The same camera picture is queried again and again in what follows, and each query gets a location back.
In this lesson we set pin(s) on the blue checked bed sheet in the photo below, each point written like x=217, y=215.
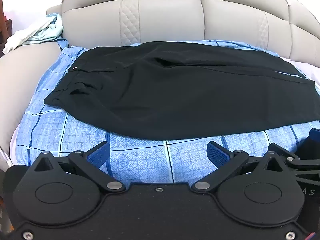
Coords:
x=75, y=130

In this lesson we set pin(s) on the dark wooden furniture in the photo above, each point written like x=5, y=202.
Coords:
x=5, y=27

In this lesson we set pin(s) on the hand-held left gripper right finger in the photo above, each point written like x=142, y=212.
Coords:
x=218, y=155

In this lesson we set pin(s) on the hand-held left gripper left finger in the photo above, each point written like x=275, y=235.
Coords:
x=98, y=155

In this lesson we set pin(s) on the black pants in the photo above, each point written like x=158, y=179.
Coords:
x=175, y=92

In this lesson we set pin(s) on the white crumpled cloth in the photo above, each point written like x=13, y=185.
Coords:
x=22, y=37

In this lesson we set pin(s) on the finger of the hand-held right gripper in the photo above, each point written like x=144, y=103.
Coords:
x=285, y=153

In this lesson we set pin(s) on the light blue cloth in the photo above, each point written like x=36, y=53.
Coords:
x=53, y=30

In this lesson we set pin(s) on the beige leather sofa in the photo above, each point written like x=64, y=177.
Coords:
x=162, y=17

